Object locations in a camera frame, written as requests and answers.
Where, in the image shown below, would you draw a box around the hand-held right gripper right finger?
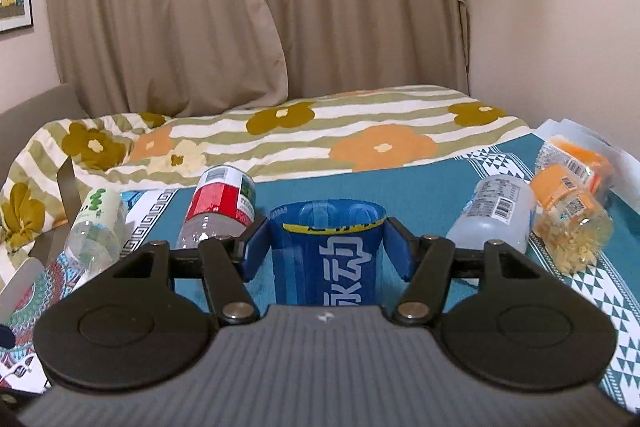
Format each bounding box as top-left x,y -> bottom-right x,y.
382,217 -> 544,327

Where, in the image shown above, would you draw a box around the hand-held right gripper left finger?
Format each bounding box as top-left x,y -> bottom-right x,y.
114,215 -> 272,327

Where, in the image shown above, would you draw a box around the blue plastic cup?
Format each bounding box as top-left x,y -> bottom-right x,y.
269,200 -> 389,307

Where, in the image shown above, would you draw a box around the clear bottle red white label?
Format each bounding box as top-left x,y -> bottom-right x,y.
177,165 -> 258,251

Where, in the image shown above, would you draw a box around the teal patterned cloth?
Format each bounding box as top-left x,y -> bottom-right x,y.
0,141 -> 640,414

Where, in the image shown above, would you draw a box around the floral striped blanket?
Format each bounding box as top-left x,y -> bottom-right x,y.
0,84 -> 531,279

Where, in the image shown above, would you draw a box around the clear bottle green white label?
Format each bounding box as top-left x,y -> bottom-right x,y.
62,187 -> 129,286

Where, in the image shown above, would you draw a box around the orange lid jar yellow tablets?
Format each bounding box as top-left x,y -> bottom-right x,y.
528,164 -> 614,276

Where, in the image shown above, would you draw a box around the orange lid clear jar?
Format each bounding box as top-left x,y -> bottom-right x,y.
534,134 -> 615,204

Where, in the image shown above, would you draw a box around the grey headboard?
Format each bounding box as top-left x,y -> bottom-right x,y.
0,82 -> 92,188

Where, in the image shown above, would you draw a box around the grey strap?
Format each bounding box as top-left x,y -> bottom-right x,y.
27,155 -> 84,261

